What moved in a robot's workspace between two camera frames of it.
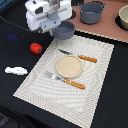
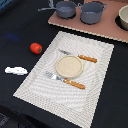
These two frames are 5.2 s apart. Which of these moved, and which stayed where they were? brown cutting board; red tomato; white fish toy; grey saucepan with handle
Moved: grey saucepan with handle
Stayed: brown cutting board; red tomato; white fish toy
